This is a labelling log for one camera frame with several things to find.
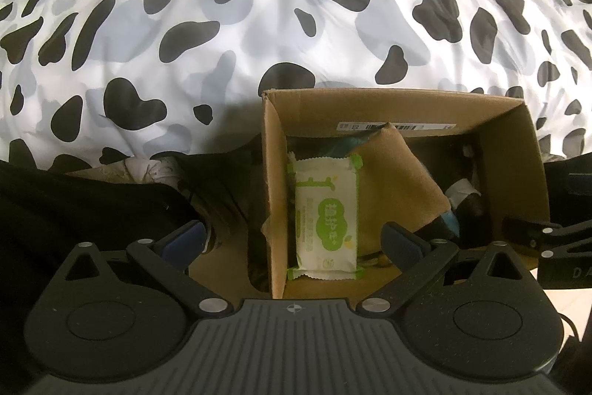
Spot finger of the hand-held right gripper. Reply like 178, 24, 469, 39
542, 158, 592, 225
502, 216, 592, 260

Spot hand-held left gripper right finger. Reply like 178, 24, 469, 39
357, 222, 529, 318

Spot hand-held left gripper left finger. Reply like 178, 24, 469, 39
64, 219, 228, 320

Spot brown woven cloth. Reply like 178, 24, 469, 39
358, 123, 450, 250

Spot black socks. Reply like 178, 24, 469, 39
444, 177, 492, 221

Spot green white wipes packet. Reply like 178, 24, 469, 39
285, 151, 367, 282

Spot cardboard box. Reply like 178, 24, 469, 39
260, 88, 552, 299

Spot grey white cloth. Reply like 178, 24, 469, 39
124, 155, 186, 188

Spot black cloth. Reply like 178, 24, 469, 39
0, 158, 210, 287

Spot cow print blanket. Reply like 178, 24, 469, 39
0, 0, 592, 172

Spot black cable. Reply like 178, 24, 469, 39
556, 311, 580, 342

